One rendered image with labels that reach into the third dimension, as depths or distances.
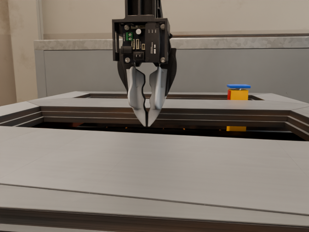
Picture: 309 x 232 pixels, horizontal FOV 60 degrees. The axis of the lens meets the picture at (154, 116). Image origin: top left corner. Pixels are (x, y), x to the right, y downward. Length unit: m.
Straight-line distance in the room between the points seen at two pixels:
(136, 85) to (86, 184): 0.23
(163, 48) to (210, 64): 0.70
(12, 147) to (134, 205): 0.19
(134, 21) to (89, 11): 2.67
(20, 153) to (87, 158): 0.07
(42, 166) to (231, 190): 0.16
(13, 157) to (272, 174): 0.24
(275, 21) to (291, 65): 1.84
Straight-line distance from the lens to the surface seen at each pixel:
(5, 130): 0.44
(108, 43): 1.09
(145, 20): 0.35
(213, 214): 0.18
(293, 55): 1.12
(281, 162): 0.28
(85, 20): 3.02
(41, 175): 0.24
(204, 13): 2.83
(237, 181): 0.22
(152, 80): 0.41
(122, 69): 0.42
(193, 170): 0.24
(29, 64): 3.14
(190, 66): 1.05
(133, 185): 0.21
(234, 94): 0.84
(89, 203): 0.19
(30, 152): 0.31
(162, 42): 0.36
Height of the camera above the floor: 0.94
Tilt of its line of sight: 10 degrees down
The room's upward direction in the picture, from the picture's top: straight up
